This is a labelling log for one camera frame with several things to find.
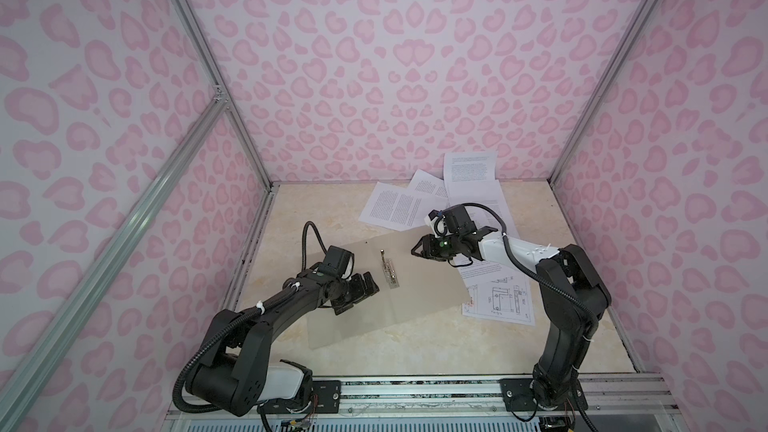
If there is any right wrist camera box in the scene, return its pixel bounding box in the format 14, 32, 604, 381
426, 205, 477, 237

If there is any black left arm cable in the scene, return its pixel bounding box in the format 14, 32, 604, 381
299, 220, 329, 274

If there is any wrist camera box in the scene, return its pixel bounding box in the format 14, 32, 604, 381
426, 205, 477, 237
317, 246, 354, 279

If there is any white technical drawing sheet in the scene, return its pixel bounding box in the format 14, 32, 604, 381
462, 276, 535, 326

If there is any black mount plate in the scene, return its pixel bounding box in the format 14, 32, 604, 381
499, 377, 589, 413
311, 380, 342, 415

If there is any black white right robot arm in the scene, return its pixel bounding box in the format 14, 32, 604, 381
411, 227, 612, 410

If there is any beige cardboard folder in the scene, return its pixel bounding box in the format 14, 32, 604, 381
307, 226, 470, 349

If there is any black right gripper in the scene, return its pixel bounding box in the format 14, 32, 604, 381
409, 233, 463, 262

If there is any aluminium frame post left corner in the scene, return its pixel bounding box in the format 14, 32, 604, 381
170, 0, 273, 191

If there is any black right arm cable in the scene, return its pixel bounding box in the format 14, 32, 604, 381
461, 202, 601, 337

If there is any aluminium frame post right corner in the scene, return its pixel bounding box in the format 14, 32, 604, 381
547, 0, 663, 188

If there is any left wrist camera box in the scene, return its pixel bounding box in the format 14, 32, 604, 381
317, 246, 354, 279

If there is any aluminium diagonal brace left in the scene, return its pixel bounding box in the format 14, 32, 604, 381
1, 98, 228, 431

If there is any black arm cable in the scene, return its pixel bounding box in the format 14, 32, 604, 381
299, 220, 329, 274
461, 202, 601, 337

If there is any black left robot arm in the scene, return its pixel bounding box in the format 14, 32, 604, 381
172, 270, 379, 417

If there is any aluminium frame post corner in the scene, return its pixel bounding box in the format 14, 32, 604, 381
547, 0, 663, 188
170, 0, 273, 191

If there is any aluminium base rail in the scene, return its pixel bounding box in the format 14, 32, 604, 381
162, 373, 688, 431

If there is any black right mount plate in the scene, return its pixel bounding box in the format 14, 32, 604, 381
499, 377, 589, 413

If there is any aluminium floor rail left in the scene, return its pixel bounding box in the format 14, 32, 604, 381
222, 183, 279, 310

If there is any metal folder clip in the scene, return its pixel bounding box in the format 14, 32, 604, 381
380, 249, 399, 289

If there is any black left mount plate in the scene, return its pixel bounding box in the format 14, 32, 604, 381
311, 380, 342, 415

